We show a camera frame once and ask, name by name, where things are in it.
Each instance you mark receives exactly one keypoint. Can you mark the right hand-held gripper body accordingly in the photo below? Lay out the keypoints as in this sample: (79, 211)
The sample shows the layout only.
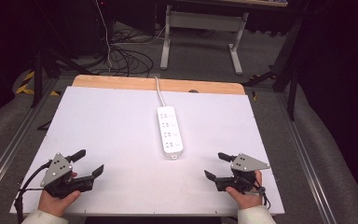
(245, 163)

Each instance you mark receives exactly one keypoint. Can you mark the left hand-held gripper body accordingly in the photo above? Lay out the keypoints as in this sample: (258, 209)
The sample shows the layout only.
(56, 169)

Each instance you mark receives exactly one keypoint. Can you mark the person's left hand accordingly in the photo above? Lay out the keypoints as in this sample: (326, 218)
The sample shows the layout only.
(53, 203)

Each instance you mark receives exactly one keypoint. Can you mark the person's right hand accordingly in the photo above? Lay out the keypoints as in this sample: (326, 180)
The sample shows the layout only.
(247, 199)

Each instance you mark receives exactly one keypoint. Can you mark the white table cover board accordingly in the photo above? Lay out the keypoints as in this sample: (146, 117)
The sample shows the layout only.
(121, 133)

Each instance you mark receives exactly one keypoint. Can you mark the white power strip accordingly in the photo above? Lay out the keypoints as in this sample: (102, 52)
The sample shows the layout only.
(170, 133)

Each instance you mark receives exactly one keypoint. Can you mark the yellow black floor tape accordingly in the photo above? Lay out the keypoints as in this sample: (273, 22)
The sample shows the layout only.
(26, 82)

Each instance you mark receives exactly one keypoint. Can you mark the black metal stand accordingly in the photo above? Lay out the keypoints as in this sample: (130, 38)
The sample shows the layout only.
(38, 68)
(287, 71)

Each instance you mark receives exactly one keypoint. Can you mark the aluminium floor rail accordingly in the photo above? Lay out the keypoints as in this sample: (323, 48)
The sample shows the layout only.
(304, 158)
(11, 146)

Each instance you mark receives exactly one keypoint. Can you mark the white metal desk frame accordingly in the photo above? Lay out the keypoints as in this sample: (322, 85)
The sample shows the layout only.
(203, 20)

